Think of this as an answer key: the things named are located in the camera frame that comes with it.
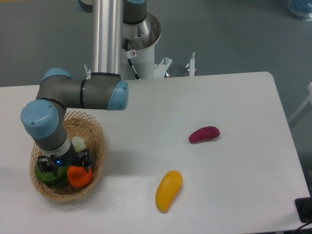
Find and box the woven wicker basket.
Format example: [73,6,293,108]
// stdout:
[29,111,105,202]

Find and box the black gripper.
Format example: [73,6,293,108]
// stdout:
[37,149,95,177]

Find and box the blue plastic bag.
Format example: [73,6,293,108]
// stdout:
[288,0,312,21]

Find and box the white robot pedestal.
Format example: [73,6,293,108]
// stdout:
[83,12,197,82]

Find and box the black device at edge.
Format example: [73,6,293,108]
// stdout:
[294,197,312,223]

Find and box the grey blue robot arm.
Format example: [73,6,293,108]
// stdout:
[20,0,147,176]

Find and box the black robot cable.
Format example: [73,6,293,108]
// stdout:
[124,38,141,80]

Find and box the green toy bok choy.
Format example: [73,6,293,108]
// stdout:
[34,164,70,188]

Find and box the orange toy orange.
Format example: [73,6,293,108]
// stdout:
[67,166,93,188]

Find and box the white frame at right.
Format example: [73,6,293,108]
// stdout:
[288,82,312,128]

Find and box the yellow toy mango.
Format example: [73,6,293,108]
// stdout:
[155,171,183,214]

